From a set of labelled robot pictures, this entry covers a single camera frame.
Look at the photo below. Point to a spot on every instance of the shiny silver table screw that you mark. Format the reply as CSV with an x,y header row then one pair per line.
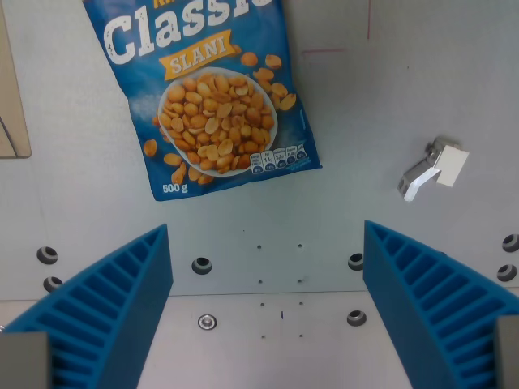
x,y
207,322

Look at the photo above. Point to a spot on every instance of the light wooden board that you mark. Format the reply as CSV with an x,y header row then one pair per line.
x,y
12,101

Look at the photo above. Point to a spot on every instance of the metal bracket with white label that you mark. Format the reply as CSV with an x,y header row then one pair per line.
x,y
448,164

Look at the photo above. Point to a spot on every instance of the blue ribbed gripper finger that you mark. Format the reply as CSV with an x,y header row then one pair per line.
x,y
101,308
430,308

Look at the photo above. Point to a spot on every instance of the blue salted peanuts bag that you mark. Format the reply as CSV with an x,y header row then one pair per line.
x,y
211,101

